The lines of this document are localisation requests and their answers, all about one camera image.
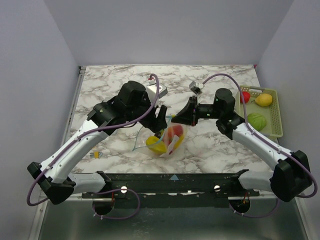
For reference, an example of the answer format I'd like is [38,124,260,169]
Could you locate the red toy strawberry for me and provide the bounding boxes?
[239,91,251,104]

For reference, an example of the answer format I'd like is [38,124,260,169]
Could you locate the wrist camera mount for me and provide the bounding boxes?
[146,77,168,101]
[189,81,204,102]

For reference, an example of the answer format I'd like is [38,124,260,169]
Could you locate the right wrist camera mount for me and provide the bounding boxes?
[189,81,204,102]

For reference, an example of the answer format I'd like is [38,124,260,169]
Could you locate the red toy tomato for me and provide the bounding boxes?
[172,125,184,137]

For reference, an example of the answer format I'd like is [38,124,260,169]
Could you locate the yellow toy starfruit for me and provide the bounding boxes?
[145,136,167,155]

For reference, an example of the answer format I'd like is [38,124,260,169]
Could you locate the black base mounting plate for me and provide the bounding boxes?
[82,171,259,208]

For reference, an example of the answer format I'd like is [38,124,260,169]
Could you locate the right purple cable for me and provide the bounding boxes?
[202,73,316,218]

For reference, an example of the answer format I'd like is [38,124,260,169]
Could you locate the yellow toy banana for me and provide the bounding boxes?
[173,127,187,150]

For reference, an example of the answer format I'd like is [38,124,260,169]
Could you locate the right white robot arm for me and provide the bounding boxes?
[172,88,312,202]

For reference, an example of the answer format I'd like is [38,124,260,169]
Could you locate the red toy chili pepper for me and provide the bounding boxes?
[161,126,174,144]

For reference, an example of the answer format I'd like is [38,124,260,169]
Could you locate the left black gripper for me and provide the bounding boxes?
[126,93,168,132]

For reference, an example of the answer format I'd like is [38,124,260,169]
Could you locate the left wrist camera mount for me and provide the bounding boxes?
[146,77,168,101]

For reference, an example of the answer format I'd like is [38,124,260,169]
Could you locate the beige plastic basket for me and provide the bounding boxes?
[240,85,283,140]

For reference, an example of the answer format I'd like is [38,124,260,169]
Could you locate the clear zip top bag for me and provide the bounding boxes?
[132,114,188,158]

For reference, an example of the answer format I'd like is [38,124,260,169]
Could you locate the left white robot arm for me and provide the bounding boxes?
[27,80,168,205]

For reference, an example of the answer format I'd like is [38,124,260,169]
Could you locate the green toy cabbage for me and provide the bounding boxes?
[247,113,267,131]

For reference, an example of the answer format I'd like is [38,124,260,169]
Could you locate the small yellow connector sticker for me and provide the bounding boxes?
[89,151,103,159]

